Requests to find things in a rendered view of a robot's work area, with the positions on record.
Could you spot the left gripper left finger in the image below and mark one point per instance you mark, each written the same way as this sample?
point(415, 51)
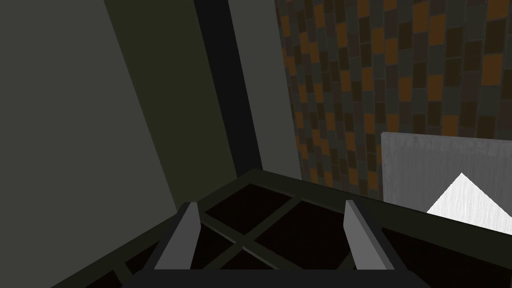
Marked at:
point(182, 244)

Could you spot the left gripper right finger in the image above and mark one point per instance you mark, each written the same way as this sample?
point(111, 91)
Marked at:
point(366, 244)

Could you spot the grey metal appliance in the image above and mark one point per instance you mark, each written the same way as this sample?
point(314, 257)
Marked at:
point(416, 176)

